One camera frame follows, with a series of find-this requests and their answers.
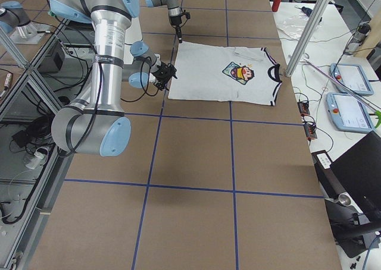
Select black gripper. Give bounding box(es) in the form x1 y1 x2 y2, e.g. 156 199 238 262
168 10 191 43
152 62 177 90

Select grey cartoon print t-shirt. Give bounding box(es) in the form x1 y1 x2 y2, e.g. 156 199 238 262
168 42 282 106

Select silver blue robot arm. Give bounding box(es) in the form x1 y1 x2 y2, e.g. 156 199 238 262
49 0 176 156
145 0 191 43

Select clear plastic sheet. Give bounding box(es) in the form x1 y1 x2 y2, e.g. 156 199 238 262
276 14 310 40

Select upper orange usb hub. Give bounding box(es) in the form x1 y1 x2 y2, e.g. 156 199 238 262
297 101 311 116

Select orange usb hub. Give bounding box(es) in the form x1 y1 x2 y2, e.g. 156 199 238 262
304 122 317 142
297 101 311 116

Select black power adapter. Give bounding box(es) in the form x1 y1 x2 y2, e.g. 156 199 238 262
12 130 32 147

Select lower orange usb hub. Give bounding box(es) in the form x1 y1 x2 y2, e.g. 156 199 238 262
304 122 317 142

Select upper blue teach pendant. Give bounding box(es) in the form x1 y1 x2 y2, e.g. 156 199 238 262
330 63 374 96

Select blue teach pendant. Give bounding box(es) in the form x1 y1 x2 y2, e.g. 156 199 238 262
326 92 375 134
330 63 374 96

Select grey drink bottle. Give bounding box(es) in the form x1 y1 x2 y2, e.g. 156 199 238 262
346 23 371 55

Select lower blue teach pendant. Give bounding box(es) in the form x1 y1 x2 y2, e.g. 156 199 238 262
326 92 375 134

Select dark box with label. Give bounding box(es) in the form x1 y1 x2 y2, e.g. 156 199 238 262
311 150 352 207

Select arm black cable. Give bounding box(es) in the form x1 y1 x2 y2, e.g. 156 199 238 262
118 58 164 103

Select aluminium frame rack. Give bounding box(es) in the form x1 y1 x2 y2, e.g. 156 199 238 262
1 20 93 269

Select aluminium frame post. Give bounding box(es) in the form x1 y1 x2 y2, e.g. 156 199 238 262
286 0 330 77

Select black camera stand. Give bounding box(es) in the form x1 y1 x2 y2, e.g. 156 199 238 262
324 199 380 258

